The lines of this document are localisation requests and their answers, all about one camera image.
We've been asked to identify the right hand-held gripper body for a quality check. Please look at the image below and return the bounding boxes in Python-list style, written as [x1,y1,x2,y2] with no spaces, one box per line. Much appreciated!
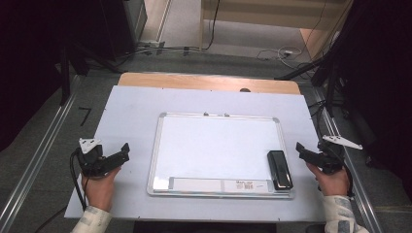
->
[317,134,364,175]

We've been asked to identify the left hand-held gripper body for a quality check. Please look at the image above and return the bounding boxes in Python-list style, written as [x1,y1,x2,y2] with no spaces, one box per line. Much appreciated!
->
[76,137,113,179]

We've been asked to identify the black whiteboard eraser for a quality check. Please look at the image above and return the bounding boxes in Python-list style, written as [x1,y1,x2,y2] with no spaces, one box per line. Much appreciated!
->
[266,150,294,191]

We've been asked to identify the person's right hand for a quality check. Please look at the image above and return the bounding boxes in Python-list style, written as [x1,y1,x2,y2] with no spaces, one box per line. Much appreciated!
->
[305,162,351,197]

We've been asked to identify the person's left hand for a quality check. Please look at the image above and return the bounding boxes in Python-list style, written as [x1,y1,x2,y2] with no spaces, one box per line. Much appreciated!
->
[81,166,122,214]

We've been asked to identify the black metal stand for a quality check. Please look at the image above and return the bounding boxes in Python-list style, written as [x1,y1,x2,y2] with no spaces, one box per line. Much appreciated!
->
[58,45,73,107]
[274,56,345,118]

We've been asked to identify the dark curtain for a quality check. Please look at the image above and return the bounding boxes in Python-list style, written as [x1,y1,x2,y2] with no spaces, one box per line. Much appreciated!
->
[336,0,412,195]

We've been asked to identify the wooden table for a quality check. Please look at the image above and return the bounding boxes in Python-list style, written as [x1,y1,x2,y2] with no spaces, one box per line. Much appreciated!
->
[117,71,302,96]

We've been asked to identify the power strip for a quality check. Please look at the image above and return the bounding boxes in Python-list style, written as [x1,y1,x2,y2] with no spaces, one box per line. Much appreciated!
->
[138,39,167,50]

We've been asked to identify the dark cabinet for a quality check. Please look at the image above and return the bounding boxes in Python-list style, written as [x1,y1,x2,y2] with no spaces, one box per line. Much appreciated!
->
[96,0,149,62]

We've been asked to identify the light wooden shelf unit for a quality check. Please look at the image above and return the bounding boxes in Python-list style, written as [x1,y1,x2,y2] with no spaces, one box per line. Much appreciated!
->
[198,0,355,59]

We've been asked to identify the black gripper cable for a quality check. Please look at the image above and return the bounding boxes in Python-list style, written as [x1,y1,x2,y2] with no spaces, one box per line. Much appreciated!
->
[341,163,357,198]
[33,150,89,233]

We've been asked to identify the metal floor rail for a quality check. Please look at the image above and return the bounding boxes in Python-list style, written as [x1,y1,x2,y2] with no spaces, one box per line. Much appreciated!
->
[312,86,385,233]
[0,76,83,233]

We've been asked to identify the whiteboard with metal frame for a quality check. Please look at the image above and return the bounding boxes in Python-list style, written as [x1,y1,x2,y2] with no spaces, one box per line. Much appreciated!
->
[146,112,296,200]

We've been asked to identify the white floor cable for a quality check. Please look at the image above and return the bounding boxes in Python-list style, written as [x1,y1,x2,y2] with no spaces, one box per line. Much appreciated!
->
[257,46,303,63]

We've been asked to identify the black floor cable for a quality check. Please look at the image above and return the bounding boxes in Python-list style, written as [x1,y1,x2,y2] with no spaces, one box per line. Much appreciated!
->
[113,0,222,67]

